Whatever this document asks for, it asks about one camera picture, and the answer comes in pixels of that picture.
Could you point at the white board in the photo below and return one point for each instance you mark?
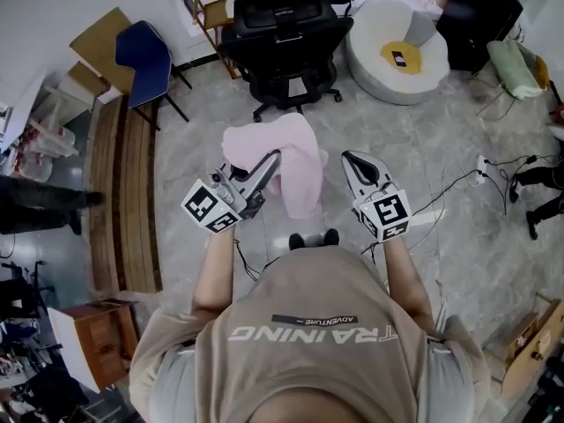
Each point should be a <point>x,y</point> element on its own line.
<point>70,351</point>

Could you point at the large cardboard sheet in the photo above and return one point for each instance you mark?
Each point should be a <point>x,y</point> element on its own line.
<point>103,44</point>

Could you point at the pale green folded blanket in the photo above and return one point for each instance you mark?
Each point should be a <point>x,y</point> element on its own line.
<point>513,69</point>

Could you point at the person's right black shoe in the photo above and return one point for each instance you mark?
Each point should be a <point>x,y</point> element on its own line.
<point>331,237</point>

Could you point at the white egg-shaped beanbag seat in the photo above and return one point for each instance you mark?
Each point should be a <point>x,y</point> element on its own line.
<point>379,77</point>

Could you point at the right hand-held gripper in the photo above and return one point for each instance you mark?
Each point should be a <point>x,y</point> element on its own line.
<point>388,212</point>

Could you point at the open cardboard box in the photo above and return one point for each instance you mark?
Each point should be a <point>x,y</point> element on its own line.
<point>535,351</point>

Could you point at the blue plastic chair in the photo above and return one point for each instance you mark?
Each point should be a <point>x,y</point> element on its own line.
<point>145,64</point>

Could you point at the person's black shoe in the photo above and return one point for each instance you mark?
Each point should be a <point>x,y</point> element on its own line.
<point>296,240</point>
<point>331,237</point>

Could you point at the flat cardboard box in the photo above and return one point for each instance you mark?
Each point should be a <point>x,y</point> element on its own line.
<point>88,79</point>

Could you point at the pink clothes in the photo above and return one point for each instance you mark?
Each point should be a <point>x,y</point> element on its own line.
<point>302,157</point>

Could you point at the orange bag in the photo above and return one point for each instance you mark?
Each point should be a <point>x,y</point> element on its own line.
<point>541,71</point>

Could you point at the black metal stand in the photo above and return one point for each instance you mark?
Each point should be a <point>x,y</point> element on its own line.
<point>20,289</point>

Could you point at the clear plastic bags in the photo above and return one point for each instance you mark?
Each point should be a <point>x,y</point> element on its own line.
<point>42,157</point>

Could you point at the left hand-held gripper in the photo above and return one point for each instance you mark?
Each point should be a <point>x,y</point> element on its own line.
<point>202,205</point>

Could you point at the white power strip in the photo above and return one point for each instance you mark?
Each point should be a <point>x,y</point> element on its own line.
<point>482,170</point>

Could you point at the wooden rack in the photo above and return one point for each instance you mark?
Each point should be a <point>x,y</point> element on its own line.
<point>216,16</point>

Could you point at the person's beige shirt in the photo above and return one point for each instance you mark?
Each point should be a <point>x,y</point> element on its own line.
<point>308,351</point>

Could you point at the black office chair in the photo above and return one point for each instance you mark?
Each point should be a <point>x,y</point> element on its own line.
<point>282,60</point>

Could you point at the grey cushion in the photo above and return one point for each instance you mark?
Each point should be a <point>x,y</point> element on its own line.
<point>419,30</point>

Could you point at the person's left black shoe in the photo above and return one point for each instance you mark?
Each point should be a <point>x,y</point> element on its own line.
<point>296,240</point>

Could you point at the brown wooden cabinet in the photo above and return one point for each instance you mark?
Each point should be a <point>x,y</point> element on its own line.
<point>106,346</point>

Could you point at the wooden slat panel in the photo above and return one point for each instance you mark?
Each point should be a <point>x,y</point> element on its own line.
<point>136,201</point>

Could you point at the white wooden frame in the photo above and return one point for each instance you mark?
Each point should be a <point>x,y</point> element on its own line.
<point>55,108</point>

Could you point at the person's left forearm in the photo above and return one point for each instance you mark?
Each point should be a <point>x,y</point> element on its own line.
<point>213,276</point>

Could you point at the person's right forearm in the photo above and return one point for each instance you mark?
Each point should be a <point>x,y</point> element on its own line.
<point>405,280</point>

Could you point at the black phone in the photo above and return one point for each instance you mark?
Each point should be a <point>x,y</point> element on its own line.
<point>398,58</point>

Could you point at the black cabinet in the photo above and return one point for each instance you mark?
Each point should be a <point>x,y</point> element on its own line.
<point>476,20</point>

